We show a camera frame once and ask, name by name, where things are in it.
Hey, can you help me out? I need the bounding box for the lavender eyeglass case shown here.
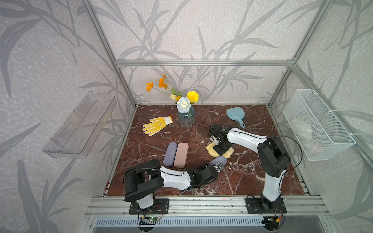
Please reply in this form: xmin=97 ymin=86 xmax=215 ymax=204
xmin=163 ymin=142 xmax=178 ymax=167
xmin=208 ymin=155 xmax=227 ymax=166

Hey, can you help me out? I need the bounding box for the yellow microfiber cloth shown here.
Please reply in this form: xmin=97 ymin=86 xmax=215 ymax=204
xmin=206 ymin=142 xmax=234 ymax=159

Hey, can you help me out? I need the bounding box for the pink eyeglass case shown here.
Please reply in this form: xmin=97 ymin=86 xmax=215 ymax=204
xmin=173 ymin=142 xmax=188 ymax=168

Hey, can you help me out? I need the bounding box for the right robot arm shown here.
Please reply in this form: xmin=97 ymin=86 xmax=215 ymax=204
xmin=209 ymin=124 xmax=290 ymax=203

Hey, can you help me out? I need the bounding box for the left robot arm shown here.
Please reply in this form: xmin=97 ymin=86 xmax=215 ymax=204
xmin=122 ymin=159 xmax=224 ymax=210

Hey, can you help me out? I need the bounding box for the teal hand mirror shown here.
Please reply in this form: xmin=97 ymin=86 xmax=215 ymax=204
xmin=226 ymin=107 xmax=246 ymax=128

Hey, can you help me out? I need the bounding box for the glass vase with flowers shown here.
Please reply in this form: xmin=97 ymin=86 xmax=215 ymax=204
xmin=146 ymin=74 xmax=199 ymax=127

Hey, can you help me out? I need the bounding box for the yellow work glove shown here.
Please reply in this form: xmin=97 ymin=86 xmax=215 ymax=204
xmin=142 ymin=116 xmax=173 ymax=136

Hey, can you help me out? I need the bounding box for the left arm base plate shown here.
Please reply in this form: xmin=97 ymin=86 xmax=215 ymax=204
xmin=129 ymin=198 xmax=170 ymax=215

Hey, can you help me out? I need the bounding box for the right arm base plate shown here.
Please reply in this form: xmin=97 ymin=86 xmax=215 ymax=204
xmin=245 ymin=196 xmax=287 ymax=215

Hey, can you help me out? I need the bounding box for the white wire mesh basket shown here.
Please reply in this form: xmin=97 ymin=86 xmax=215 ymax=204
xmin=283 ymin=89 xmax=356 ymax=161

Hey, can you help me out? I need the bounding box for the aluminium mounting rail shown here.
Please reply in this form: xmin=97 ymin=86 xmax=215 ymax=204
xmin=84 ymin=195 xmax=330 ymax=217

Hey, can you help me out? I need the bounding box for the clear acrylic wall shelf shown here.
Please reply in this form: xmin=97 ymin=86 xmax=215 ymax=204
xmin=42 ymin=91 xmax=117 ymax=159

